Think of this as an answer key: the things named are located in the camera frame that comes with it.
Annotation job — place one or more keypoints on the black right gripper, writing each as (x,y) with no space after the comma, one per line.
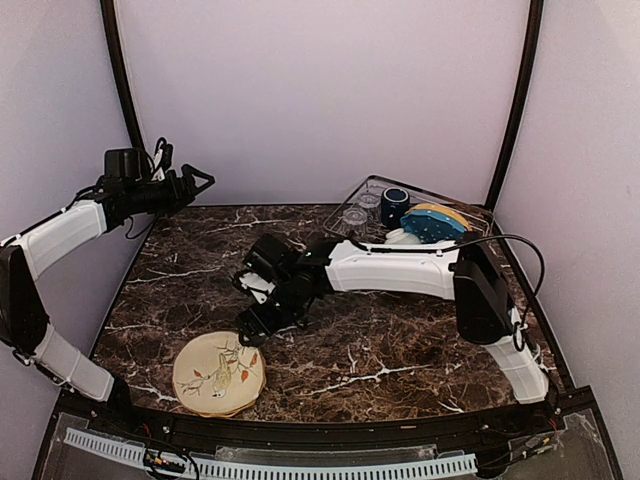
(270,324)

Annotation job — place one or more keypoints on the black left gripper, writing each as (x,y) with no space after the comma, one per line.
(180,197)

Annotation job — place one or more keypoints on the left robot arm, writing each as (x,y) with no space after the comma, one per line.
(59,274)

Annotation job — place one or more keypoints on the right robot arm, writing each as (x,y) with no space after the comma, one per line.
(284,283)

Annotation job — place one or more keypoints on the clear glass cup near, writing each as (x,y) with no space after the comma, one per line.
(354,219)

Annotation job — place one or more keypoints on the clear glass cup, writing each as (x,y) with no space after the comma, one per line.
(354,219)
(368,201)

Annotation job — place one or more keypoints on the clear glass cup far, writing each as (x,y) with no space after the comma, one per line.
(368,201)

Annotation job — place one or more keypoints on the pale green ribbed bowl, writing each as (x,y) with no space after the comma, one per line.
(401,237)

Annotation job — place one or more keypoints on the dark blue mug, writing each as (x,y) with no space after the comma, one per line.
(395,202)

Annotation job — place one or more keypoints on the blue dotted plate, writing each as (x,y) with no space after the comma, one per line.
(431,227)

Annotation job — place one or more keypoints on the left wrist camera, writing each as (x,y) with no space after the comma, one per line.
(162,159)

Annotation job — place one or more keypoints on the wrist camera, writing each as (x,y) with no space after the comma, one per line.
(268,263)
(162,159)

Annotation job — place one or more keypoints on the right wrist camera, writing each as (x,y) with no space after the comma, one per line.
(268,263)

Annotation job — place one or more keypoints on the white slotted cable duct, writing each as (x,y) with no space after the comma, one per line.
(421,462)

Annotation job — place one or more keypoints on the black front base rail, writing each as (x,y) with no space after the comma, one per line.
(486,432)

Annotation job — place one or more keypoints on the black left corner post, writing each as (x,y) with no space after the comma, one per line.
(119,72)

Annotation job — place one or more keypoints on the black corner post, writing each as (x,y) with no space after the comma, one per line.
(119,72)
(521,89)

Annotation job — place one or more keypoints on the metal wire dish rack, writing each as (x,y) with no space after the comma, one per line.
(480,219)

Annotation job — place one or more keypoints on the black right corner post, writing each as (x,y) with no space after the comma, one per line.
(521,89)

